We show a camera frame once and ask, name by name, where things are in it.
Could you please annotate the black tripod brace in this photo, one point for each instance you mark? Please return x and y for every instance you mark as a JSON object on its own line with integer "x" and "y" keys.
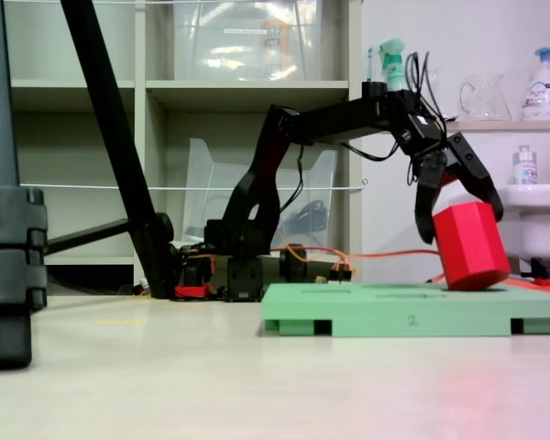
{"x": 87, "y": 236}

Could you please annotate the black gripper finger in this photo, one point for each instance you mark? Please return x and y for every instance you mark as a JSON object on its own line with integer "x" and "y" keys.
{"x": 474, "y": 169}
{"x": 428, "y": 192}

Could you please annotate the green shape-sorting board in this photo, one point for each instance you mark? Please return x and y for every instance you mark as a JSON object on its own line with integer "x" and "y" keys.
{"x": 394, "y": 311}

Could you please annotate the white foam soap bottle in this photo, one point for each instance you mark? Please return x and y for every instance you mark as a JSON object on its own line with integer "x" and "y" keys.
{"x": 543, "y": 98}

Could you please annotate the clear plastic tray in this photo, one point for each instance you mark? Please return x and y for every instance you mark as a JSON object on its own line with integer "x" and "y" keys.
{"x": 201, "y": 183}

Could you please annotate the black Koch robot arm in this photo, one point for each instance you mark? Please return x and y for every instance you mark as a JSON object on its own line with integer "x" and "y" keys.
{"x": 266, "y": 183}

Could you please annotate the small clear sanitizer bottle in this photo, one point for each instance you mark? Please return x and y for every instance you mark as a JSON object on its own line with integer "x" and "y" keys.
{"x": 524, "y": 169}

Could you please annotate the beige shelf unit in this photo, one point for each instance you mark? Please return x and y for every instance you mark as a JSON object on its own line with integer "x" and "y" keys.
{"x": 139, "y": 137}

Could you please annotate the white sink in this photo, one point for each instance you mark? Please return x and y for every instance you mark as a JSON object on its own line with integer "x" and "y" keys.
{"x": 541, "y": 220}

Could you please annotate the green spray bottle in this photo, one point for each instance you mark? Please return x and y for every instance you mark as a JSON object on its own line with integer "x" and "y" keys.
{"x": 394, "y": 73}

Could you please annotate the black notched tripod leg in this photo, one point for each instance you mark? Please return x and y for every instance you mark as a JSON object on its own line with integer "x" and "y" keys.
{"x": 4, "y": 275}

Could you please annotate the red octagonal pillar block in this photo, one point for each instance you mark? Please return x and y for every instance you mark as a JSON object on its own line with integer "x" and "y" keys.
{"x": 472, "y": 247}

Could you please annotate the glass pitcher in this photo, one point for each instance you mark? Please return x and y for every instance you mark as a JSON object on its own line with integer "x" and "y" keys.
{"x": 486, "y": 105}

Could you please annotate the clear plastic storage box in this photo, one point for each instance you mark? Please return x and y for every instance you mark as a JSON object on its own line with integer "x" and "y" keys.
{"x": 238, "y": 55}

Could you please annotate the blue toothbrush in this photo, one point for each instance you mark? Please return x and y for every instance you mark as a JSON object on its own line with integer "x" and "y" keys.
{"x": 370, "y": 64}

